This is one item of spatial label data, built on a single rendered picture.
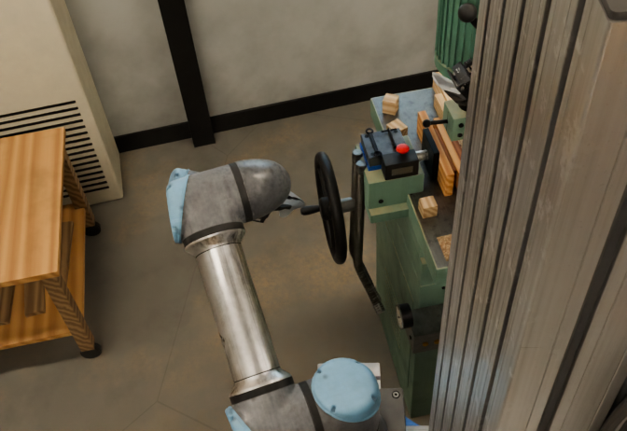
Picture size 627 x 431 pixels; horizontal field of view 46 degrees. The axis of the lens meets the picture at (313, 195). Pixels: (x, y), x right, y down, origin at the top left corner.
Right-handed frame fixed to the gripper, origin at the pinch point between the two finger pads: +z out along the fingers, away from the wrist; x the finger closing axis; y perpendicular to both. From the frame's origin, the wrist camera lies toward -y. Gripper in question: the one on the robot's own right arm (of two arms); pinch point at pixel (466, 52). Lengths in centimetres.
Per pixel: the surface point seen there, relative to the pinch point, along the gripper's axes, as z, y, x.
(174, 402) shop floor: 14, -59, 145
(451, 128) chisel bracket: 11.3, -25.8, 15.4
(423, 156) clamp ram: 11.9, -28.7, 25.1
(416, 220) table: -2.0, -30.6, 33.2
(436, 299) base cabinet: -8, -53, 45
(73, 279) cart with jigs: 59, -27, 158
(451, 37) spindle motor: 10.3, -3.3, 1.8
